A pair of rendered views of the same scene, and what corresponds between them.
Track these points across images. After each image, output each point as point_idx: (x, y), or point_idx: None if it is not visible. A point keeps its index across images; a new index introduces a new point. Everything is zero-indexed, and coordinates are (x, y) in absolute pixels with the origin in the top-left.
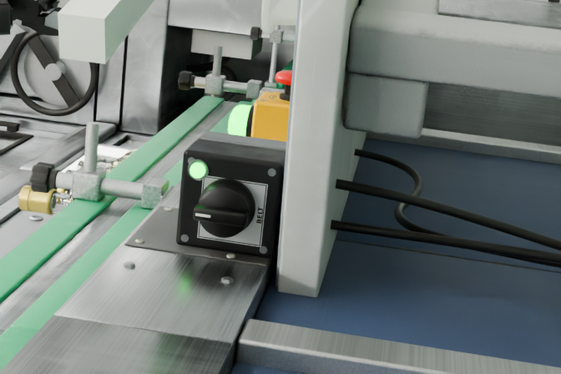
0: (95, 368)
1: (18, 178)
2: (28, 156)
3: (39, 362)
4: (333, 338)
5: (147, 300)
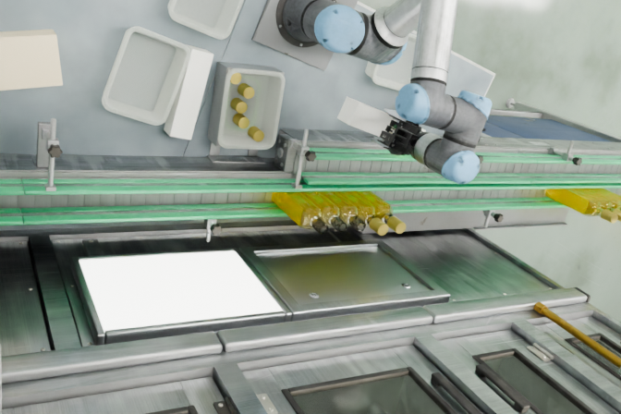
0: (525, 143)
1: (250, 332)
2: (118, 397)
3: (532, 146)
4: None
5: (502, 142)
